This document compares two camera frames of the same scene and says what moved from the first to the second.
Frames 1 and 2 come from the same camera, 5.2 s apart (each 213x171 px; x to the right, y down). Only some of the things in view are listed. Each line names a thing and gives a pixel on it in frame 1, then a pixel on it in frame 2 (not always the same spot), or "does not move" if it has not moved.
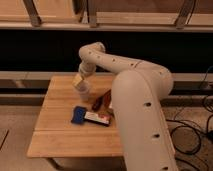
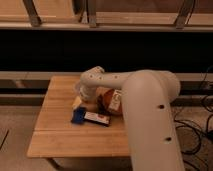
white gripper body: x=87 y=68 -> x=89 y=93
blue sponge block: x=78 y=116 does not move
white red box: x=98 y=118 does not move
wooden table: x=56 y=135 does not move
